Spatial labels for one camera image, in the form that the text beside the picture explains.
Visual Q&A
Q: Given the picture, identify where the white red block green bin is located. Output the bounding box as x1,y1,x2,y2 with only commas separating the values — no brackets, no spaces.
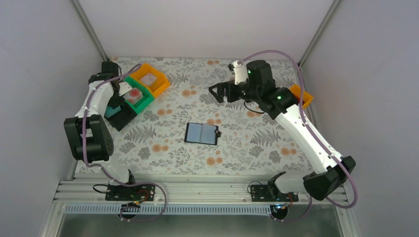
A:
124,88,143,105

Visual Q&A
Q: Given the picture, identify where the grey slotted cable duct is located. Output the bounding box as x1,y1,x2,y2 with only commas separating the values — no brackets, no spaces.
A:
63,203,271,216

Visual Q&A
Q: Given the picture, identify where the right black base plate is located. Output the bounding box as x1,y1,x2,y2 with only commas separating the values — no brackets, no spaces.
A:
247,184,299,202

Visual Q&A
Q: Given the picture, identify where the orange bin right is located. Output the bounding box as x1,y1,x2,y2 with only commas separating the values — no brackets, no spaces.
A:
290,84,314,110

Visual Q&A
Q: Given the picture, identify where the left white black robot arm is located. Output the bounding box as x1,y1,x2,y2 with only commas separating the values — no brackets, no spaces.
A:
64,61,137,188

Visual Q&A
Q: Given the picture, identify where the black card holder wallet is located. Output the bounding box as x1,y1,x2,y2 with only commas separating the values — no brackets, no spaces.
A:
184,122,221,146

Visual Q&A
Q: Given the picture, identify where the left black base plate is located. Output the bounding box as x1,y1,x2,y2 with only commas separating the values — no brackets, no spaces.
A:
105,184,156,202

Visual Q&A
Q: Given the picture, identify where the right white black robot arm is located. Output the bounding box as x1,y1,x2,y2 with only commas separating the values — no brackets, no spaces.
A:
209,60,356,201

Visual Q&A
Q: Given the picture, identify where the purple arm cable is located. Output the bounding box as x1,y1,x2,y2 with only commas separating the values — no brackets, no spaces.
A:
81,64,168,223
235,50,359,223

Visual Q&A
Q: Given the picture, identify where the floral patterned table mat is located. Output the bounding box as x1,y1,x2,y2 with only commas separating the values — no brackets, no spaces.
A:
110,57,312,175

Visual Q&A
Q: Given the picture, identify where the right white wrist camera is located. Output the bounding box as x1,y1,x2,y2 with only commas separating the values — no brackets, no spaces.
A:
228,60,248,85

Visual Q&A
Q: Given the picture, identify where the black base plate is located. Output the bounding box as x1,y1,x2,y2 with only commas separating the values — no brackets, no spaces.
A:
105,184,156,202
247,184,299,202

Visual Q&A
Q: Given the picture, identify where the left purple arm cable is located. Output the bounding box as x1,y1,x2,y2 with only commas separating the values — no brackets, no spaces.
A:
81,64,168,223

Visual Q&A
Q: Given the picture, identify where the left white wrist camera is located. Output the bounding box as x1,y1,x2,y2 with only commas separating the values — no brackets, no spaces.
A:
119,81,133,96

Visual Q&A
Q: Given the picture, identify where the black bin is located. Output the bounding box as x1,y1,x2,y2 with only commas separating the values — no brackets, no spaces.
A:
105,95,137,131

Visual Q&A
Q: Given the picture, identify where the orange bin back left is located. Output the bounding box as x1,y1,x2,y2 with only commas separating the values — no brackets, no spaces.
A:
129,63,170,98

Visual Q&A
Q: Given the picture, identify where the orange bin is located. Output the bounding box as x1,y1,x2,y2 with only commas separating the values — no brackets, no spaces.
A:
129,63,170,98
290,84,314,110

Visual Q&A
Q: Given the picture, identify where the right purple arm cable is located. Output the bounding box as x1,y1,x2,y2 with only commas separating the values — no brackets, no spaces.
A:
235,50,359,223

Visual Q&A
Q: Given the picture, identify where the aluminium rail frame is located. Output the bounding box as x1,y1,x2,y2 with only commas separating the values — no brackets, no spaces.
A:
39,172,361,237

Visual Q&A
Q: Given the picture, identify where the teal card in black bin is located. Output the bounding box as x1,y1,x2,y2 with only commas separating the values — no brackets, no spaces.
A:
104,106,121,118

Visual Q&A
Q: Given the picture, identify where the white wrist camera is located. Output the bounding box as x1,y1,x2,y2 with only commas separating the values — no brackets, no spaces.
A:
119,81,133,96
228,60,248,85

